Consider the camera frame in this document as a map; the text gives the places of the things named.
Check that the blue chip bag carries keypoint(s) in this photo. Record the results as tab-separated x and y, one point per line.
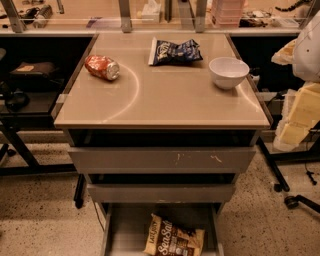
166	53

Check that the brown sea salt chip bag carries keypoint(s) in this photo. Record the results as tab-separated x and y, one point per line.
168	239

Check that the black bag on shelf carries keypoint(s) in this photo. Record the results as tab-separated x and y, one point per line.
39	70

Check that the white bowl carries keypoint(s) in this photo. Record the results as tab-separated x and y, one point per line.
227	72

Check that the black office chair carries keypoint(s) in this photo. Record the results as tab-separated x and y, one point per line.
293	202

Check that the open bottom drawer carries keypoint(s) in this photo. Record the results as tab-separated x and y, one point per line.
127	225

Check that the white tissue box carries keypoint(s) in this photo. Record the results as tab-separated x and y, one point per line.
151	11

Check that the top grey drawer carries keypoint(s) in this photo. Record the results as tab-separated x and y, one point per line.
151	160

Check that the pink plastic container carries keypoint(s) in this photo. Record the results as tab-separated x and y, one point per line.
226	13

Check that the grey drawer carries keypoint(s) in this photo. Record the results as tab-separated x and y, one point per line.
123	193
151	160

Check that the middle grey drawer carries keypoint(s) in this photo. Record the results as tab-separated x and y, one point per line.
123	193

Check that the black headphones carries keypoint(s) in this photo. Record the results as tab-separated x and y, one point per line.
17	101

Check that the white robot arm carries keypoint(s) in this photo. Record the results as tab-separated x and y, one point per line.
306	54

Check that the grey drawer cabinet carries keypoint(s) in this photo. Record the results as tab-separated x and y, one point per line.
160	106

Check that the crushed red soda can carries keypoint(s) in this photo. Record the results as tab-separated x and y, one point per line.
102	67

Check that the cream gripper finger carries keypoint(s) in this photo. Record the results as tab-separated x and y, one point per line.
285	55
300	113

